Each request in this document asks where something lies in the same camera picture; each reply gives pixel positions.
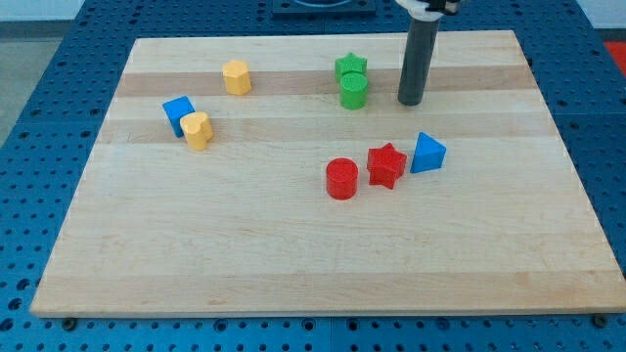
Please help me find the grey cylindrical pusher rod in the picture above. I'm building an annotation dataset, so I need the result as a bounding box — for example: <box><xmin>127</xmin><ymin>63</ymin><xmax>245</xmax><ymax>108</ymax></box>
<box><xmin>397</xmin><ymin>19</ymin><xmax>439</xmax><ymax>107</ymax></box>

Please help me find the blue cube block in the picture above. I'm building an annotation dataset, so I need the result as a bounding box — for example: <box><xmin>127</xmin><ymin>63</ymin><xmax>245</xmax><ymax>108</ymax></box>
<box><xmin>162</xmin><ymin>96</ymin><xmax>196</xmax><ymax>138</ymax></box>

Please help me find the yellow hexagon block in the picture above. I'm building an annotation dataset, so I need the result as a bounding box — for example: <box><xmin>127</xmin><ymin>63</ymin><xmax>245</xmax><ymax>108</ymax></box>
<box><xmin>222</xmin><ymin>60</ymin><xmax>251</xmax><ymax>96</ymax></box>

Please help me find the red star block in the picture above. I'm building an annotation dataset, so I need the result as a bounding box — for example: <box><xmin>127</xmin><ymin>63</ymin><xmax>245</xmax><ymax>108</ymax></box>
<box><xmin>367</xmin><ymin>143</ymin><xmax>407</xmax><ymax>190</ymax></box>

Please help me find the green cylinder block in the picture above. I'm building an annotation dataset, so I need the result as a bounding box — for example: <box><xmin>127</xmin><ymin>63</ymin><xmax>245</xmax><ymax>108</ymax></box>
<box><xmin>339</xmin><ymin>72</ymin><xmax>369</xmax><ymax>110</ymax></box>

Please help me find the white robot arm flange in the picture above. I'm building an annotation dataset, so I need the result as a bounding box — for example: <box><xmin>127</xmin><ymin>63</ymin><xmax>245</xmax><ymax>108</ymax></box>
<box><xmin>395</xmin><ymin>0</ymin><xmax>463</xmax><ymax>22</ymax></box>

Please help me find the wooden board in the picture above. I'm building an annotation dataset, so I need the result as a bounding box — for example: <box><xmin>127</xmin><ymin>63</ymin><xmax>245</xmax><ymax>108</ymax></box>
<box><xmin>30</xmin><ymin>30</ymin><xmax>625</xmax><ymax>318</ymax></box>

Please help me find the red cylinder block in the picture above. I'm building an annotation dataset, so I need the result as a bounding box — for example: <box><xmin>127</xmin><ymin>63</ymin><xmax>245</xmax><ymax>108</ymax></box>
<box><xmin>326</xmin><ymin>157</ymin><xmax>358</xmax><ymax>200</ymax></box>

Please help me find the blue triangle block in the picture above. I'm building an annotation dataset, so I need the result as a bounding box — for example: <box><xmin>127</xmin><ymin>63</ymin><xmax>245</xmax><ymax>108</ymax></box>
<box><xmin>410</xmin><ymin>132</ymin><xmax>447</xmax><ymax>173</ymax></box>

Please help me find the yellow heart block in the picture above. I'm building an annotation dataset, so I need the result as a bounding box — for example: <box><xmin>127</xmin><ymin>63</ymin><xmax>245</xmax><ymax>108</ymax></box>
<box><xmin>180</xmin><ymin>111</ymin><xmax>213</xmax><ymax>152</ymax></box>

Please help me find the green star block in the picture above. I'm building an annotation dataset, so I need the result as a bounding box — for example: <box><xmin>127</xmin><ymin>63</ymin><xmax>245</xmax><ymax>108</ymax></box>
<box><xmin>335</xmin><ymin>52</ymin><xmax>368</xmax><ymax>82</ymax></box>

